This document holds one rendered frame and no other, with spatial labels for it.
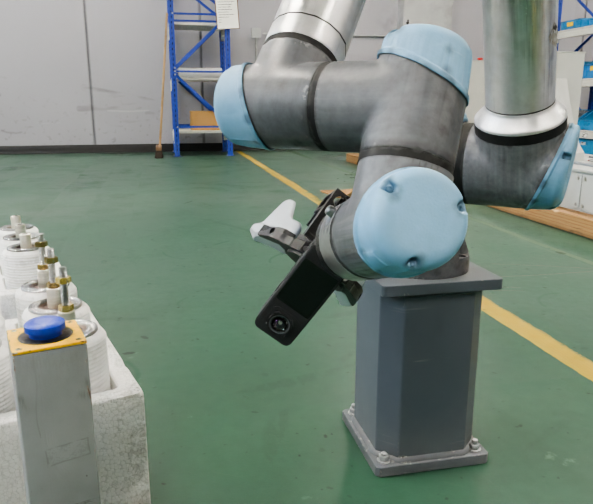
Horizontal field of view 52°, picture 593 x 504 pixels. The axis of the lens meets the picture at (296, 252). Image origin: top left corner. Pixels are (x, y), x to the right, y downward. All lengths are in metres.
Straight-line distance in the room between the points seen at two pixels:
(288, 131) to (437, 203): 0.16
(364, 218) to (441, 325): 0.51
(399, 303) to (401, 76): 0.47
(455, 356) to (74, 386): 0.55
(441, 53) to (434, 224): 0.13
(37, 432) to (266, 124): 0.38
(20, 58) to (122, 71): 1.04
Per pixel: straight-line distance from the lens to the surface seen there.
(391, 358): 0.93
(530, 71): 0.81
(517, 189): 0.86
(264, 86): 0.54
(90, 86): 7.26
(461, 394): 0.99
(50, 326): 0.67
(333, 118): 0.50
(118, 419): 0.85
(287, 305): 0.62
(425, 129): 0.47
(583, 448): 1.15
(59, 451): 0.71
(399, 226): 0.42
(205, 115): 6.75
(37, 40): 7.34
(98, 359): 0.86
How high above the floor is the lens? 0.55
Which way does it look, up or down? 14 degrees down
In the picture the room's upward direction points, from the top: straight up
